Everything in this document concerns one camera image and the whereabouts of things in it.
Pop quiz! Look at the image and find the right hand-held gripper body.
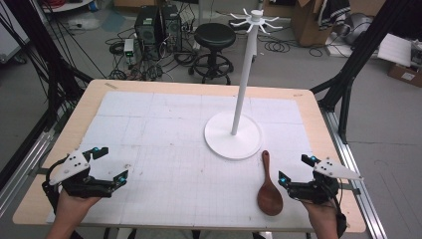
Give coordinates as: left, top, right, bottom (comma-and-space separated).
287, 157, 364, 205

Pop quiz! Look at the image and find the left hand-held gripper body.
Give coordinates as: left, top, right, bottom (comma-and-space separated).
48, 149, 113, 199

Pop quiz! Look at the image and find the brown wooden spoon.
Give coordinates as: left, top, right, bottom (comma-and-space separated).
256, 149, 284, 217

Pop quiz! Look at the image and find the white hook rack stand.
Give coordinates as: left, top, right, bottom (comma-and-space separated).
203, 8, 284, 161

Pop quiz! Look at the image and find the person's left hand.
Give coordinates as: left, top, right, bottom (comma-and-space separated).
54, 189, 102, 230

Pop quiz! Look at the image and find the person's right hand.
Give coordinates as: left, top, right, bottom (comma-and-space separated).
300, 198, 341, 233

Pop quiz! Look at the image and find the white grid mat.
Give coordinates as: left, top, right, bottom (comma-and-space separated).
46, 91, 321, 232

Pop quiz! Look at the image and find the small grey power box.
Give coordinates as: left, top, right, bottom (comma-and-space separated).
123, 38, 135, 58

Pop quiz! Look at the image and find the small cardboard box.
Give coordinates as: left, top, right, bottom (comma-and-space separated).
387, 63, 422, 89

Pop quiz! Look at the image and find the black computer tower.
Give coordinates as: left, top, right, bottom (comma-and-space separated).
133, 5, 164, 52
161, 4, 183, 53

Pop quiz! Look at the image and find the white foam sheet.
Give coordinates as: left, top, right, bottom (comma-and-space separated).
377, 33, 413, 68

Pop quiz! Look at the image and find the large cardboard box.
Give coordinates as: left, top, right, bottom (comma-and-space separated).
291, 0, 334, 48

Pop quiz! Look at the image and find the grey round bag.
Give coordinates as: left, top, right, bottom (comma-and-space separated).
343, 12, 374, 45

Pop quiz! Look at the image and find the striped dark cloth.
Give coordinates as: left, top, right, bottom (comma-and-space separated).
317, 0, 351, 32

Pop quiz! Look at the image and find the black round stool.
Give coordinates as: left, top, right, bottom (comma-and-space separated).
188, 22, 237, 86

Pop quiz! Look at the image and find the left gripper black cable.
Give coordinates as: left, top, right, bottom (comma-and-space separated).
42, 157, 69, 213

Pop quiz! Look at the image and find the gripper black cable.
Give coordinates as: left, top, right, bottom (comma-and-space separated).
331, 178, 348, 239
42, 157, 69, 213

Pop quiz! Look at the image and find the aluminium rail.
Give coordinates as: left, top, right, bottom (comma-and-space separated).
319, 108, 388, 239
0, 128, 57, 217

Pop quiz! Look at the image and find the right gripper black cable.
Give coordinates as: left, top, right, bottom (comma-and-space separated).
331, 178, 348, 239

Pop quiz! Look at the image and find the black metal frame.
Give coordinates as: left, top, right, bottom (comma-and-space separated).
310, 0, 412, 144
0, 0, 95, 190

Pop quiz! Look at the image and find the coiled black floor cable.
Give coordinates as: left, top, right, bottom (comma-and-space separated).
263, 39, 294, 54

